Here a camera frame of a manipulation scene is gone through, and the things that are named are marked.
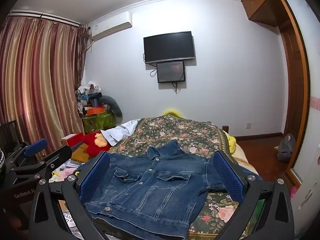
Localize small black wall monitor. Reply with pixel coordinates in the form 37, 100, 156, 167
156, 61, 186, 84

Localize blue denim jacket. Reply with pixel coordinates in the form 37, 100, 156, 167
84, 140, 263, 240

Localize red plush toy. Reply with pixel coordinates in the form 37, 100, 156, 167
82, 131, 113, 158

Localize red box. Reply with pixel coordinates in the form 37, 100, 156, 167
61, 132, 86, 147

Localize white shirt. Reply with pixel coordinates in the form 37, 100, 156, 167
101, 119, 139, 147

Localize white wardrobe door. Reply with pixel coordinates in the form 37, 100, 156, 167
282, 0, 320, 232

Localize floral bedspread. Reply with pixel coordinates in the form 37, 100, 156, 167
107, 114, 266, 240

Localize grey plastic bag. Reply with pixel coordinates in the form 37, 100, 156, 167
277, 133, 296, 163

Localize grey neck pillow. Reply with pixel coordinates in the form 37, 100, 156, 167
98, 95, 124, 118

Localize black wall television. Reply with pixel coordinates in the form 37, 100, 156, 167
143, 31, 196, 64

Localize white curtain rail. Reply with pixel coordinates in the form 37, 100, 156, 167
8, 10, 83, 27

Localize white air conditioner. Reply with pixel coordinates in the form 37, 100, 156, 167
88, 11, 133, 42

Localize striped red curtain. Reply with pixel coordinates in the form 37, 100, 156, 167
0, 16, 92, 161

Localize wooden overhead cabinet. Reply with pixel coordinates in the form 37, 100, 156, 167
241, 0, 286, 28

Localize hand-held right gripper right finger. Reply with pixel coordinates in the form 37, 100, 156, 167
212, 150, 296, 240

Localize orange box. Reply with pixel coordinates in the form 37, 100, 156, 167
86, 107, 106, 116

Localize green storage box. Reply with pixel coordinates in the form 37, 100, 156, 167
82, 112, 117, 134

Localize beige bed sheet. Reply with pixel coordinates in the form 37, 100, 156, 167
234, 142, 258, 176

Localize dark wooden chair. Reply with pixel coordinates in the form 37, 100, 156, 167
0, 119, 18, 154

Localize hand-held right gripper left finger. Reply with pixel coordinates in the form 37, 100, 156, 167
28, 151, 111, 240

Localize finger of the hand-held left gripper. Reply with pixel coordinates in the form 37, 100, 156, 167
5, 139, 48, 167
35, 142, 84, 178

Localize brown cardboard box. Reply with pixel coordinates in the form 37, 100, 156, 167
71, 142, 91, 163

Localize pile of clutter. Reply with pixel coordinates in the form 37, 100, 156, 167
76, 81, 111, 117

